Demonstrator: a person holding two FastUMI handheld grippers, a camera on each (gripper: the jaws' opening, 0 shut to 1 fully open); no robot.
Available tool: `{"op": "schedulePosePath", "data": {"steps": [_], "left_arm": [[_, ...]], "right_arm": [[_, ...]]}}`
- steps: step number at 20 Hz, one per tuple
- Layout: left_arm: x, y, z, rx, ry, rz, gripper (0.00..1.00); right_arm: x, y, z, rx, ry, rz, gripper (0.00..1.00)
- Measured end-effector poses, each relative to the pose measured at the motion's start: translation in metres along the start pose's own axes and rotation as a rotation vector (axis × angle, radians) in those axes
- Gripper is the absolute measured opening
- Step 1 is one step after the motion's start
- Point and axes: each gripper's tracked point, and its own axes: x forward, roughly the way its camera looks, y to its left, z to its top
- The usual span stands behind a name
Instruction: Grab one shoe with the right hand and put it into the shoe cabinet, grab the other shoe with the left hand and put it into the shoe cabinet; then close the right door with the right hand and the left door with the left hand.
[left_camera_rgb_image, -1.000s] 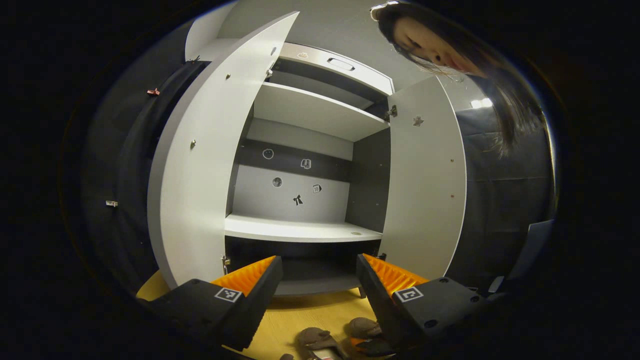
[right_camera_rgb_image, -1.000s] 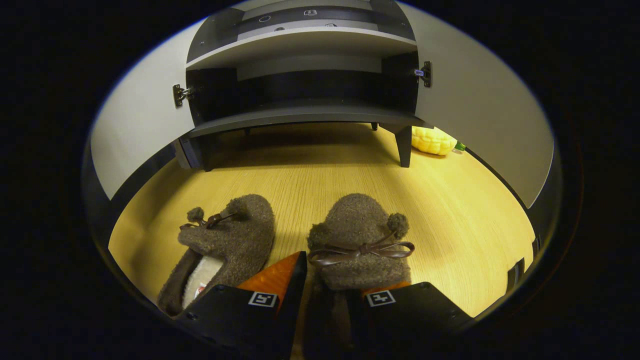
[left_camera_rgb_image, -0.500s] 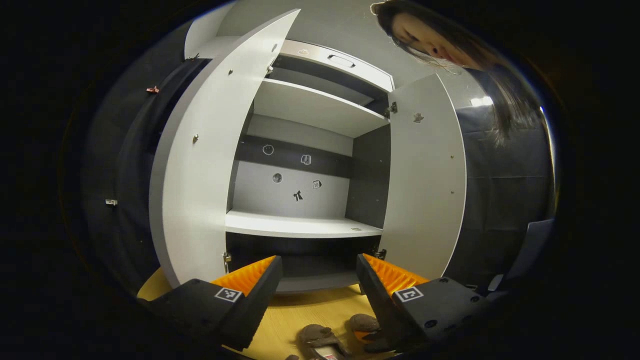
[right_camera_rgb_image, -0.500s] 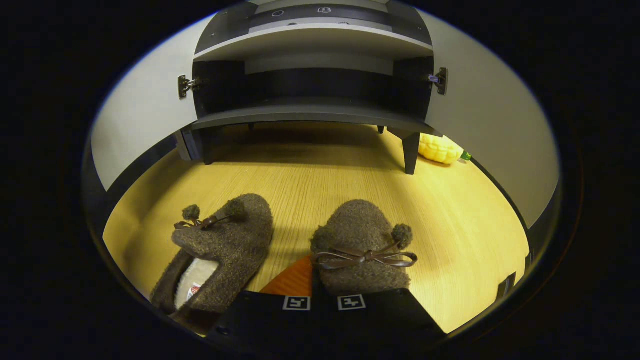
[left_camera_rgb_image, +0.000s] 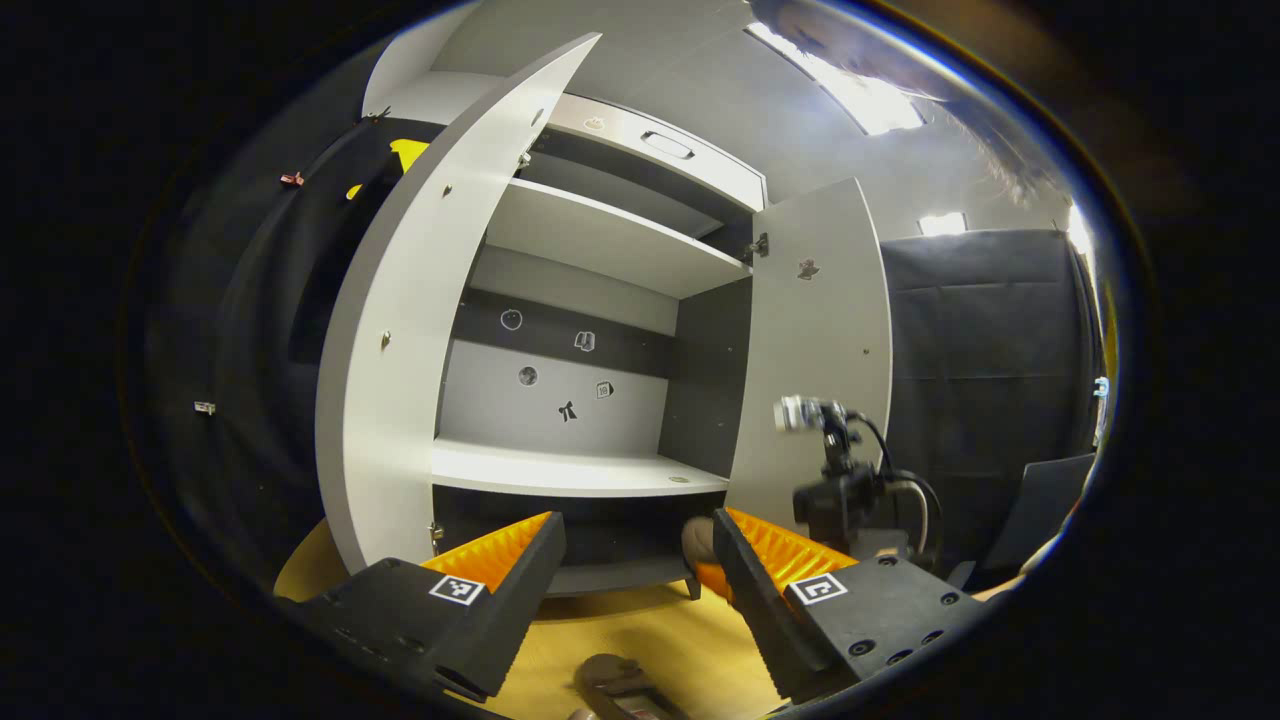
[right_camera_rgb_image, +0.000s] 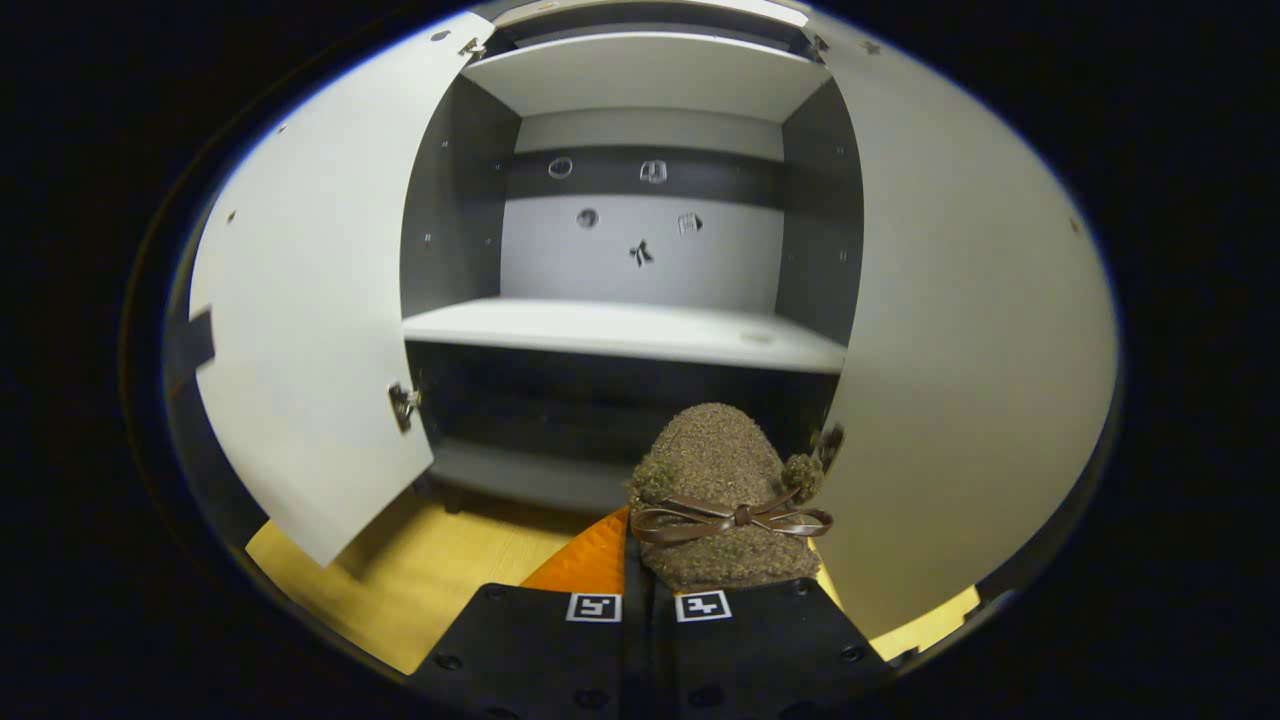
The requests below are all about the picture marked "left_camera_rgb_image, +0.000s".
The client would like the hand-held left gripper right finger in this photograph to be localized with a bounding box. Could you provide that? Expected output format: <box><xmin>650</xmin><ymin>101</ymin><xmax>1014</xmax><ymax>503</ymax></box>
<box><xmin>711</xmin><ymin>506</ymin><xmax>987</xmax><ymax>707</ymax></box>

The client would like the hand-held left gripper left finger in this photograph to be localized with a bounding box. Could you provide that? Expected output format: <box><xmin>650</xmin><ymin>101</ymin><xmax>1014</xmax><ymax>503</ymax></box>
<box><xmin>275</xmin><ymin>510</ymin><xmax>569</xmax><ymax>701</ymax></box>

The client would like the brown fuzzy shoe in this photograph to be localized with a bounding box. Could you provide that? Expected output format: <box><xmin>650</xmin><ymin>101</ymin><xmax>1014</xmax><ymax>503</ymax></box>
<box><xmin>682</xmin><ymin>517</ymin><xmax>720</xmax><ymax>567</ymax></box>
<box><xmin>574</xmin><ymin>653</ymin><xmax>693</xmax><ymax>720</ymax></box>

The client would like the white cabinet door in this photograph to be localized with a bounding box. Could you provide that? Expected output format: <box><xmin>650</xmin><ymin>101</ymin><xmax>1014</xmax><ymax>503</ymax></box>
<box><xmin>725</xmin><ymin>178</ymin><xmax>894</xmax><ymax>546</ymax></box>
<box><xmin>315</xmin><ymin>33</ymin><xmax>603</xmax><ymax>574</ymax></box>

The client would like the white shoe cabinet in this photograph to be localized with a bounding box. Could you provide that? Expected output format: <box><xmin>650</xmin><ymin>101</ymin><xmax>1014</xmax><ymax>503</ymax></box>
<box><xmin>315</xmin><ymin>33</ymin><xmax>894</xmax><ymax>601</ymax></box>

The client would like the white cabinet drawer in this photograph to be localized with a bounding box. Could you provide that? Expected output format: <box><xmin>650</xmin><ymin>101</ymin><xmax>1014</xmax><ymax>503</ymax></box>
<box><xmin>545</xmin><ymin>93</ymin><xmax>769</xmax><ymax>212</ymax></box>

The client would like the black backdrop cloth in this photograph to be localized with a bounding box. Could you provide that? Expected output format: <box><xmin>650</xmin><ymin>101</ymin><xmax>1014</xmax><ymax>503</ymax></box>
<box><xmin>148</xmin><ymin>118</ymin><xmax>433</xmax><ymax>591</ymax></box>
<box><xmin>880</xmin><ymin>230</ymin><xmax>1103</xmax><ymax>593</ymax></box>

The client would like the long ceiling light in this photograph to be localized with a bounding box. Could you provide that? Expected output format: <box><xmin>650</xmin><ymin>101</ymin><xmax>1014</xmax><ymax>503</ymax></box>
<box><xmin>748</xmin><ymin>20</ymin><xmax>927</xmax><ymax>137</ymax></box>

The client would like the black cable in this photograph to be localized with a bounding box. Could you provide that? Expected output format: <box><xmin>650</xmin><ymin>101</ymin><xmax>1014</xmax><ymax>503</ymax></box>
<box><xmin>848</xmin><ymin>410</ymin><xmax>947</xmax><ymax>577</ymax></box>

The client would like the white cable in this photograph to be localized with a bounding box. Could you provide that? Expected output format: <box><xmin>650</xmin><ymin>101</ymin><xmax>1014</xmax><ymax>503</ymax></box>
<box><xmin>880</xmin><ymin>480</ymin><xmax>932</xmax><ymax>561</ymax></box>

